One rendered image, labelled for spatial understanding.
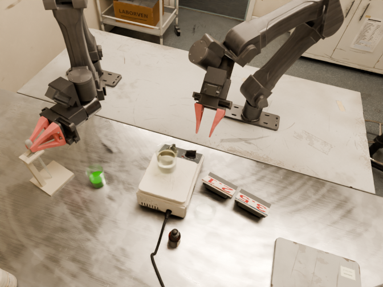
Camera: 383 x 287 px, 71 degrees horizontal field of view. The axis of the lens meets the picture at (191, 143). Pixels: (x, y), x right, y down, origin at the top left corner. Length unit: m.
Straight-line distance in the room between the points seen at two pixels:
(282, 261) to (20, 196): 0.67
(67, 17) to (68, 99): 0.19
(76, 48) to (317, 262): 0.78
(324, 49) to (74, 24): 2.62
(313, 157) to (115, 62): 0.81
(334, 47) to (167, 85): 2.27
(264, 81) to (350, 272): 0.53
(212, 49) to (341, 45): 2.49
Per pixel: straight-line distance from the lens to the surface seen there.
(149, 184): 0.66
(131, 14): 2.88
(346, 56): 3.14
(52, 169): 0.84
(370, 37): 3.08
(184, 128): 0.89
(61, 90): 0.68
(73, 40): 0.76
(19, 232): 0.79
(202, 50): 0.65
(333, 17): 0.83
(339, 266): 0.78
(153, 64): 1.15
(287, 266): 0.72
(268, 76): 0.84
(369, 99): 3.00
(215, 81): 0.61
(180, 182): 0.66
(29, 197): 0.82
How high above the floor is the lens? 1.56
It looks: 51 degrees down
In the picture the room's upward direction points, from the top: 7 degrees clockwise
